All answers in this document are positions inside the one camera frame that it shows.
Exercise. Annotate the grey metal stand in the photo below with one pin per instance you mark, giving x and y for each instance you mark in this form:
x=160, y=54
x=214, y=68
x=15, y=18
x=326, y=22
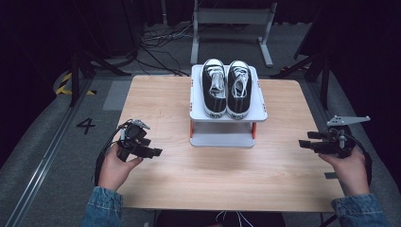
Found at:
x=231, y=15

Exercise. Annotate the person's right hand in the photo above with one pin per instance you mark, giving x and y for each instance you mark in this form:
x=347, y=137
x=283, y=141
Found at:
x=350, y=173

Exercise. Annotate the person's left hand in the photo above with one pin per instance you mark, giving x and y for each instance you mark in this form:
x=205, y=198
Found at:
x=115, y=171

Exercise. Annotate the grey tape piece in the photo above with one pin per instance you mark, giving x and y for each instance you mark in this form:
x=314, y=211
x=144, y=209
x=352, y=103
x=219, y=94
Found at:
x=330, y=175

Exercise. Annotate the black tripod stand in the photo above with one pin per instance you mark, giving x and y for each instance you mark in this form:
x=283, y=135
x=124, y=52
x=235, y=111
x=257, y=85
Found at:
x=315, y=67
x=85, y=67

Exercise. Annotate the metal floor rail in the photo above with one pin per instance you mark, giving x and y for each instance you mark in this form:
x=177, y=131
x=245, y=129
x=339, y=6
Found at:
x=47, y=154

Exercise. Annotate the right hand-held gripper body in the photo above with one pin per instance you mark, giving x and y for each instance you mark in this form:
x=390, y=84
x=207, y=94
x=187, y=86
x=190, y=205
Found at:
x=339, y=143

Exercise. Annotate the white two-tier shoe rack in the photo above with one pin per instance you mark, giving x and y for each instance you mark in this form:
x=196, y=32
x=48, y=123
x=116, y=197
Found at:
x=228, y=132

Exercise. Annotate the black canvas sneaker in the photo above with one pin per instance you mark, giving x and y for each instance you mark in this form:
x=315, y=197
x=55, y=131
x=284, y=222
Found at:
x=214, y=90
x=239, y=91

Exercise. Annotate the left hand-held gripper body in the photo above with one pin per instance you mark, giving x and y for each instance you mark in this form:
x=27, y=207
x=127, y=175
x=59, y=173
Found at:
x=130, y=138

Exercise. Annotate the yellow black hazard tape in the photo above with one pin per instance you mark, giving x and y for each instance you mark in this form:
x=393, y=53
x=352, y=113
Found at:
x=64, y=88

